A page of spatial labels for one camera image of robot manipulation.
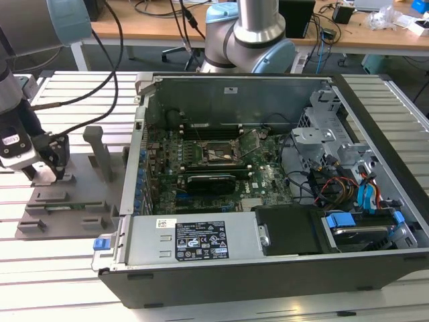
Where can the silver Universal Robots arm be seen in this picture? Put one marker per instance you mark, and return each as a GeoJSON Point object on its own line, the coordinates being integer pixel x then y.
{"type": "Point", "coordinates": [254, 20]}

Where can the CPU socket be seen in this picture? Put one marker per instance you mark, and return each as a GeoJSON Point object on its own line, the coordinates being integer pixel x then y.
{"type": "Point", "coordinates": [214, 147]}

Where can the grey plastic parts rack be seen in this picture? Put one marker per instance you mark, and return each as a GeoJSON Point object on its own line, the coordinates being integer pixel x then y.
{"type": "Point", "coordinates": [83, 188]}

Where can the green RAM stick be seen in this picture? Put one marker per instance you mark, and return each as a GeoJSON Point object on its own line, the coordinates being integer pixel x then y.
{"type": "Point", "coordinates": [63, 207]}

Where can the wide black computer box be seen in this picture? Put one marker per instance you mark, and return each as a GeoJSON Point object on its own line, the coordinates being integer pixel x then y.
{"type": "Point", "coordinates": [99, 10]}

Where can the blue case release latch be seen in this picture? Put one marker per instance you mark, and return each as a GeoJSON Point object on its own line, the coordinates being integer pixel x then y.
{"type": "Point", "coordinates": [101, 243]}

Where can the long wooden desk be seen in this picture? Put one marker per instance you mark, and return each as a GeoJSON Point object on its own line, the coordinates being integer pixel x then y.
{"type": "Point", "coordinates": [147, 30]}

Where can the office chair base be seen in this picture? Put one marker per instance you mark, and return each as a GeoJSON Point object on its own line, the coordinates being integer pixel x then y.
{"type": "Point", "coordinates": [174, 51]}

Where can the silver power supply unit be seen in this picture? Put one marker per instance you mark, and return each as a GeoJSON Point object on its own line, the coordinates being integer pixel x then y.
{"type": "Point", "coordinates": [151, 241]}

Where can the RAM slot white latches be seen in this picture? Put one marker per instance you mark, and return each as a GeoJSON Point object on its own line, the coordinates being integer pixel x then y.
{"type": "Point", "coordinates": [214, 133]}
{"type": "Point", "coordinates": [243, 175]}
{"type": "Point", "coordinates": [214, 126]}
{"type": "Point", "coordinates": [214, 168]}

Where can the black graphics card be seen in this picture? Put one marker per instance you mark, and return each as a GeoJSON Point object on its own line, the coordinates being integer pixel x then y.
{"type": "Point", "coordinates": [211, 184]}

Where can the white case sticker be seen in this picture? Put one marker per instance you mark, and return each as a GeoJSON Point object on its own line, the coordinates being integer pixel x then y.
{"type": "Point", "coordinates": [230, 90]}

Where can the silver chipset heatsink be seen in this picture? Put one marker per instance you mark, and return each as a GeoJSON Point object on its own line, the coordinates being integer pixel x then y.
{"type": "Point", "coordinates": [251, 204]}

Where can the green motherboard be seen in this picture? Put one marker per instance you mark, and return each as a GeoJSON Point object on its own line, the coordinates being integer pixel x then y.
{"type": "Point", "coordinates": [268, 181]}

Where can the black open PC case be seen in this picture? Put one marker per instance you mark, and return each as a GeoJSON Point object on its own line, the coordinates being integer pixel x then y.
{"type": "Point", "coordinates": [234, 285]}

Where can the silver metal disk bay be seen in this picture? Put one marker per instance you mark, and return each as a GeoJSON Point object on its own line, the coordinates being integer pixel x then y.
{"type": "Point", "coordinates": [310, 135]}

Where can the black plastic air shroud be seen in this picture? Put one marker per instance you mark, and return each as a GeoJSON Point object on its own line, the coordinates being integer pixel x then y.
{"type": "Point", "coordinates": [288, 231]}

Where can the tall black computer tower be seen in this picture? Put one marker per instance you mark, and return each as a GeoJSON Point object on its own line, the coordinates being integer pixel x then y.
{"type": "Point", "coordinates": [298, 20]}

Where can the small black adapter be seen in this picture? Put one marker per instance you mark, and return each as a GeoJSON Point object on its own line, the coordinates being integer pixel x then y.
{"type": "Point", "coordinates": [328, 35]}

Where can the small black box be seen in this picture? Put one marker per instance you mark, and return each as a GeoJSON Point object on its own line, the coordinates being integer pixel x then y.
{"type": "Point", "coordinates": [342, 15]}

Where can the teal storage box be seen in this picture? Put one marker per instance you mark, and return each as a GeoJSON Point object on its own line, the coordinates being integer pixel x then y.
{"type": "Point", "coordinates": [372, 63]}

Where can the hard disk in blue carrier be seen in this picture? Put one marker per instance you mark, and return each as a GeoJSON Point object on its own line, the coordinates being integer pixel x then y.
{"type": "Point", "coordinates": [362, 234]}

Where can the silver laptop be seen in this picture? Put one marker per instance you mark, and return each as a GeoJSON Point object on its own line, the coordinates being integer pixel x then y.
{"type": "Point", "coordinates": [373, 5]}

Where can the clear plastic bag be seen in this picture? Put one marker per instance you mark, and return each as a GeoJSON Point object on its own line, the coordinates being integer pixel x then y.
{"type": "Point", "coordinates": [385, 18]}

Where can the white cardboard box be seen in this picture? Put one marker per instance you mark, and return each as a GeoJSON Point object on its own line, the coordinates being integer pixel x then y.
{"type": "Point", "coordinates": [419, 28]}

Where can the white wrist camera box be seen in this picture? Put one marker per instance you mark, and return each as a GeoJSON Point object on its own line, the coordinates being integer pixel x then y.
{"type": "Point", "coordinates": [20, 157]}

